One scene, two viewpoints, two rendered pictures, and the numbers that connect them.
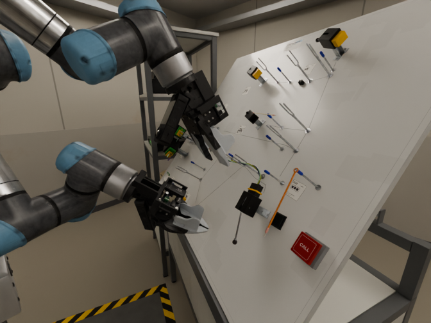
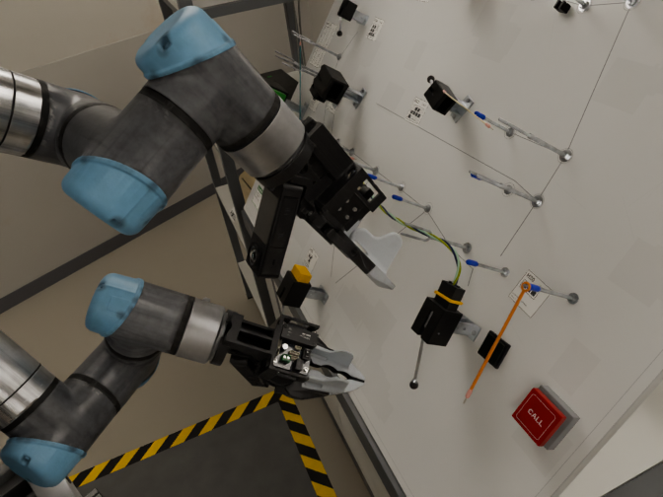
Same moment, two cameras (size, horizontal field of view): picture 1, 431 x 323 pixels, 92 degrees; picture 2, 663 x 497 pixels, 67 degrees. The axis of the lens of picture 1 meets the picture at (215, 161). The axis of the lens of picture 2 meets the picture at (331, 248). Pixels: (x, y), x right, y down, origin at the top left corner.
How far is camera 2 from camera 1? 26 cm
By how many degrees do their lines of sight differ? 21
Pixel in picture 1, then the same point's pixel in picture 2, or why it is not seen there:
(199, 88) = (322, 162)
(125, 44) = (174, 159)
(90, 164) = (144, 321)
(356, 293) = (643, 434)
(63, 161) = (99, 323)
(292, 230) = (519, 373)
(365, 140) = not seen: outside the picture
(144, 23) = (198, 97)
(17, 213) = (62, 423)
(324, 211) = (579, 350)
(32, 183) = not seen: outside the picture
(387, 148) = not seen: outside the picture
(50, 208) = (102, 397)
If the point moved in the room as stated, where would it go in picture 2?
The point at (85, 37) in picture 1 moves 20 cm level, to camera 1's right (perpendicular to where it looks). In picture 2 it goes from (107, 180) to (361, 155)
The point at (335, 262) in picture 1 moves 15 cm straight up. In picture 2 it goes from (587, 443) to (615, 360)
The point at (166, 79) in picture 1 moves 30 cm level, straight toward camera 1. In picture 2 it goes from (256, 172) to (300, 447)
